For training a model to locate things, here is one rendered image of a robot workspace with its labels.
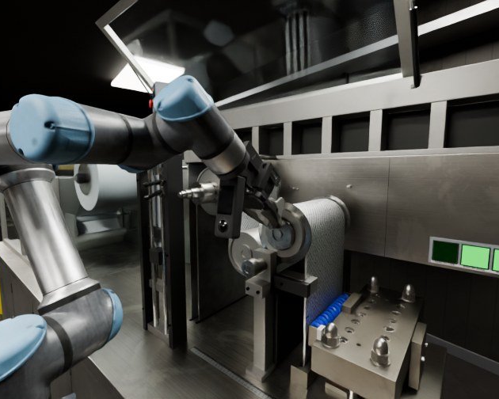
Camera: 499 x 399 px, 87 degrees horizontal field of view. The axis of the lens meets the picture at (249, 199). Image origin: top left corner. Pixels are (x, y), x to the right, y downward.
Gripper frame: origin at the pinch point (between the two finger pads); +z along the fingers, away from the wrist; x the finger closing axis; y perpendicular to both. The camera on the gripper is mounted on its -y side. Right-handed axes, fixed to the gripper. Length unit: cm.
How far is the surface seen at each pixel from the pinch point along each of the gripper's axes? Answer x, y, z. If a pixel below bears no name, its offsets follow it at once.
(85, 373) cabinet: 55, -53, 15
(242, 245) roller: 12.3, -3.3, 7.8
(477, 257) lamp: -37, 16, 33
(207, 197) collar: 21.8, 4.2, -3.3
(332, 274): -6.5, 0.6, 25.2
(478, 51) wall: -34, 198, 91
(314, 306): -6.5, -10.1, 19.9
